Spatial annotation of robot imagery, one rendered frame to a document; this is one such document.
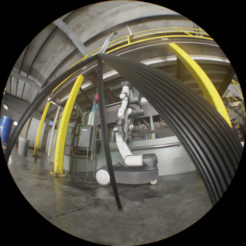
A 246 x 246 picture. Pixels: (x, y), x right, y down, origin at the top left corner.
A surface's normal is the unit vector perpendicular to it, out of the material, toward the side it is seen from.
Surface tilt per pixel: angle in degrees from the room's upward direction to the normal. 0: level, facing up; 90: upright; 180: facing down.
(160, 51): 180
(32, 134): 90
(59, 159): 90
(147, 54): 180
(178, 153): 90
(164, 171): 90
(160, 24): 171
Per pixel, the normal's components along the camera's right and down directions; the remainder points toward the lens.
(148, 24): -0.07, 0.86
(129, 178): -0.29, -0.37
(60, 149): 0.92, -0.15
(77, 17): 0.05, 0.97
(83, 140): -0.07, -0.38
